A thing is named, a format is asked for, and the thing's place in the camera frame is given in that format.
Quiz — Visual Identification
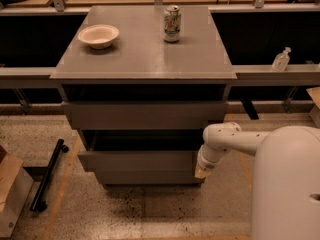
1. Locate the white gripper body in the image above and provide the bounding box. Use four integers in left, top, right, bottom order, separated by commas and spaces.
197, 144, 230, 171

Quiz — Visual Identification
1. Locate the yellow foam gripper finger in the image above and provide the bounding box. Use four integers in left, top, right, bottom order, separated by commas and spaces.
194, 165, 212, 179

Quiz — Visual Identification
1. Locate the grey drawer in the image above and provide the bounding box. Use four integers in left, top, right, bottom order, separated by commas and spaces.
95, 171, 204, 185
62, 102, 226, 130
78, 129, 203, 172

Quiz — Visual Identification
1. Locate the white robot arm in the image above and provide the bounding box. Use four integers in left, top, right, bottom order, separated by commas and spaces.
195, 122, 320, 240

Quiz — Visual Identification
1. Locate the grey bottom drawer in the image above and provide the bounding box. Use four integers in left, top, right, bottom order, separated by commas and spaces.
95, 171, 204, 185

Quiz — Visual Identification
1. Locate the grey drawer cabinet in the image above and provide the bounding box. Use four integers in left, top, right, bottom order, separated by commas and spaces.
49, 5, 238, 153

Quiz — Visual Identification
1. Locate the grey top drawer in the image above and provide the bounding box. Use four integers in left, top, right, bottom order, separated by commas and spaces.
62, 102, 226, 130

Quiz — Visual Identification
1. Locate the clear sanitizer pump bottle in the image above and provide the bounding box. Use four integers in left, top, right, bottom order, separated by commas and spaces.
272, 47, 291, 72

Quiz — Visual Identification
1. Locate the green white soda can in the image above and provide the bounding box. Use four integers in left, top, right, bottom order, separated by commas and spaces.
164, 5, 181, 42

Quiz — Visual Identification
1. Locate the white paper bowl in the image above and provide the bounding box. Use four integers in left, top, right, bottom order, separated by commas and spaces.
78, 25, 120, 49

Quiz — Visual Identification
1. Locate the black metal bar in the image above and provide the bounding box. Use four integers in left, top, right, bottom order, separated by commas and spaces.
30, 139, 69, 212

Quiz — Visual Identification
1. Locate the brown cardboard box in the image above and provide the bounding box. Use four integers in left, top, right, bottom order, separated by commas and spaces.
0, 146, 33, 238

